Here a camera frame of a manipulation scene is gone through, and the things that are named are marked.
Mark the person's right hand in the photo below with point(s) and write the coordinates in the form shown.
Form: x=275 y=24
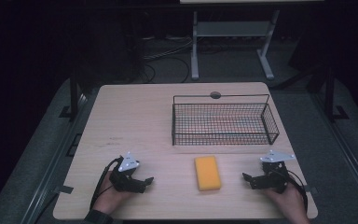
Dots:
x=289 y=202

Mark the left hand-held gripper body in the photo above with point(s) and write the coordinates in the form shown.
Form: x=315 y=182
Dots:
x=122 y=182

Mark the grey metal desk frame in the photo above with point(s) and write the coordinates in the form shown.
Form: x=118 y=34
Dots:
x=230 y=29

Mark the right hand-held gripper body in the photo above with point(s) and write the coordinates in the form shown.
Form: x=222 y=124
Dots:
x=275 y=177

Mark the person's left hand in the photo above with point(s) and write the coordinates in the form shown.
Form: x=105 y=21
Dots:
x=107 y=197

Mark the round dark table grommet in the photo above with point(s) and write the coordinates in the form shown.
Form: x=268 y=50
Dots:
x=215 y=95

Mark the metal floor rail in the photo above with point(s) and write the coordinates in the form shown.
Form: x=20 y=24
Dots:
x=348 y=149
x=52 y=161

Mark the yellow sponge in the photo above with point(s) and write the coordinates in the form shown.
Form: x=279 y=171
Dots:
x=208 y=173

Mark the black metal stand post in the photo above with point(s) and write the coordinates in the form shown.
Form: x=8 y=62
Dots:
x=330 y=93
x=73 y=96

